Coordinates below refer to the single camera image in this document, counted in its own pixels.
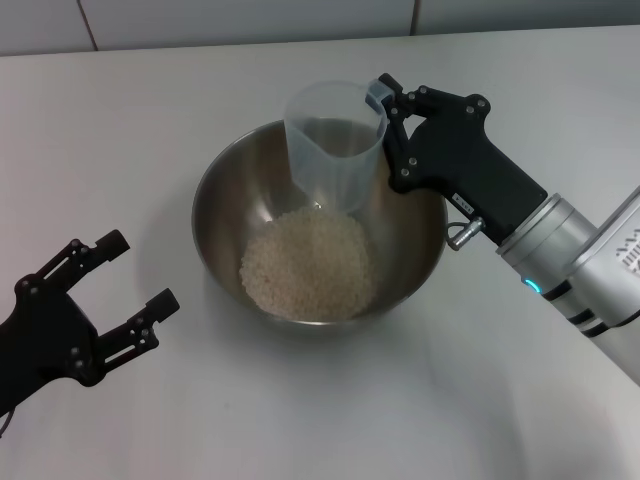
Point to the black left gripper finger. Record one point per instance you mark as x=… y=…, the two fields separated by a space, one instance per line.
x=135 y=340
x=80 y=257

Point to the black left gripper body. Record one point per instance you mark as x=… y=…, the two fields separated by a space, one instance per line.
x=45 y=340

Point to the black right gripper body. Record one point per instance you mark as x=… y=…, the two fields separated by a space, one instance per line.
x=465 y=165

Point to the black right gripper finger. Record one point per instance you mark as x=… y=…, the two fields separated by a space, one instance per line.
x=397 y=145
x=440 y=99

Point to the clear plastic measuring cup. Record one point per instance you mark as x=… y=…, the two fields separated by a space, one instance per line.
x=330 y=165

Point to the white uncooked rice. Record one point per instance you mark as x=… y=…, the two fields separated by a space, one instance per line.
x=305 y=265

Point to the stainless steel mixing bowl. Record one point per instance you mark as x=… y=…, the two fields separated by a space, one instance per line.
x=225 y=210

